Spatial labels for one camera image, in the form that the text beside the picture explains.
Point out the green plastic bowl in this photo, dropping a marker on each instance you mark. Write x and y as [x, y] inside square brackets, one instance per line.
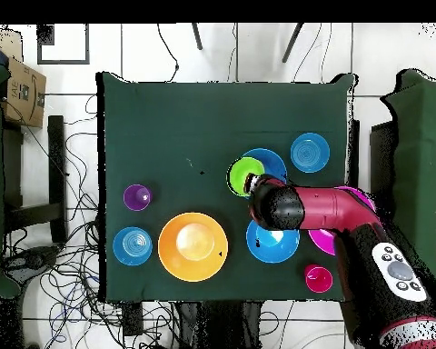
[241, 172]

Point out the blue plastic bowl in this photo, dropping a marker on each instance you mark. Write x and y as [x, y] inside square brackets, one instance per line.
[272, 243]
[272, 161]

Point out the large pink plastic bowl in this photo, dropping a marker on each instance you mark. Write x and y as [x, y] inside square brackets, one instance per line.
[325, 240]

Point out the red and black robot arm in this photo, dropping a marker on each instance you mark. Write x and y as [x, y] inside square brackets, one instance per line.
[330, 211]

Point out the translucent blue shallow bowl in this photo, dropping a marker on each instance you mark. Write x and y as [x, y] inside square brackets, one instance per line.
[132, 246]
[310, 152]

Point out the large orange plastic bowl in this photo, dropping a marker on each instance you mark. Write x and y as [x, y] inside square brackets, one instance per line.
[193, 243]

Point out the dark green table cloth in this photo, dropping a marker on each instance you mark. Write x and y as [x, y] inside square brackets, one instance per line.
[185, 120]

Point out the red plastic cup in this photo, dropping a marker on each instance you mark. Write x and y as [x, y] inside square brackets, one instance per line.
[318, 279]

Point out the purple plastic cup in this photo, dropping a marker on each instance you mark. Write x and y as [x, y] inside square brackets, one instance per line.
[134, 198]

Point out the dark grey tripod leg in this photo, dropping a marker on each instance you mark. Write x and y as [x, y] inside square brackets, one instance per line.
[197, 36]
[293, 43]

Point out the black table foot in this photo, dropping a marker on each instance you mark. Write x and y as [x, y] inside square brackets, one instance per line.
[132, 320]

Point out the cardboard box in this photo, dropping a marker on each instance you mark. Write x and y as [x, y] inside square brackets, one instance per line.
[23, 94]

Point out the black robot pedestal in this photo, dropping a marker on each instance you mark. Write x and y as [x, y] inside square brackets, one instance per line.
[221, 327]

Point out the black stool frame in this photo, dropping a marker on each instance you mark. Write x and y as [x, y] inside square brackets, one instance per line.
[56, 163]

